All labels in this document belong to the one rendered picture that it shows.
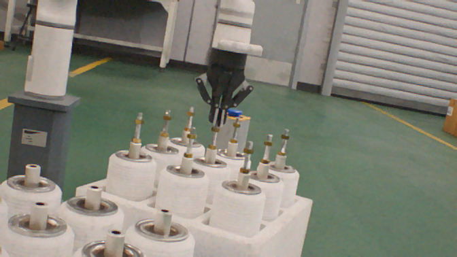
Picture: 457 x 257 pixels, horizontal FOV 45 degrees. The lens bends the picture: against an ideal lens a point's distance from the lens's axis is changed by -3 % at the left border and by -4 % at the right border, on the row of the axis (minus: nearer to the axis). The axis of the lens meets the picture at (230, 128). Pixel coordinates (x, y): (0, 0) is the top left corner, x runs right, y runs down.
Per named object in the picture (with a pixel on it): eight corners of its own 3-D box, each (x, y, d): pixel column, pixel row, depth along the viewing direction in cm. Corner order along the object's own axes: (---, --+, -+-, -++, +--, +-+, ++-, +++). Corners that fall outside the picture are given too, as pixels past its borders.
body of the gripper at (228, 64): (243, 48, 123) (235, 91, 124) (205, 42, 120) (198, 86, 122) (255, 52, 116) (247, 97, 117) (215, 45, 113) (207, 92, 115)
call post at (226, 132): (195, 228, 154) (215, 115, 148) (206, 221, 160) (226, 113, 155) (219, 235, 151) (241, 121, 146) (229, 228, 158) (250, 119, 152)
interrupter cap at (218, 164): (185, 158, 123) (185, 155, 123) (214, 159, 127) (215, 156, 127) (202, 168, 117) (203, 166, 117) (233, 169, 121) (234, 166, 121)
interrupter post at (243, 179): (237, 186, 109) (241, 170, 108) (249, 190, 108) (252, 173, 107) (232, 189, 107) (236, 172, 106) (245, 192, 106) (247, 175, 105)
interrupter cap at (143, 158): (149, 166, 112) (150, 162, 112) (111, 159, 111) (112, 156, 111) (154, 157, 119) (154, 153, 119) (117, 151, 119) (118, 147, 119)
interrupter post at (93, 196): (80, 208, 82) (83, 186, 81) (90, 204, 84) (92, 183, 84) (93, 213, 81) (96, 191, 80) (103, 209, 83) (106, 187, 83)
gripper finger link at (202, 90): (196, 75, 118) (211, 98, 121) (189, 79, 118) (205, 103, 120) (200, 77, 116) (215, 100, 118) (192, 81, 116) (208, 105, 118)
